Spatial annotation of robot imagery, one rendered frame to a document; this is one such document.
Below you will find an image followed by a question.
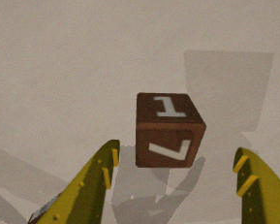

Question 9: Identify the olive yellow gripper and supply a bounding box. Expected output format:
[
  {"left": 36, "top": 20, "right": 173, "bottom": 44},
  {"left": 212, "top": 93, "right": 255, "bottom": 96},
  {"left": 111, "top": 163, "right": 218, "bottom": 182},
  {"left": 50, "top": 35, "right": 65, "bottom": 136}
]
[{"left": 36, "top": 140, "right": 280, "bottom": 224}]

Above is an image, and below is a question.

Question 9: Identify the brown calendar cube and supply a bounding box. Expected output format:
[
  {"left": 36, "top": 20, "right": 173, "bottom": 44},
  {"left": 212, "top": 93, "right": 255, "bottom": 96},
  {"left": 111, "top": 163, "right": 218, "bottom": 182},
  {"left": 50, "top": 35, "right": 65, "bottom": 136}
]
[{"left": 136, "top": 93, "right": 206, "bottom": 168}]

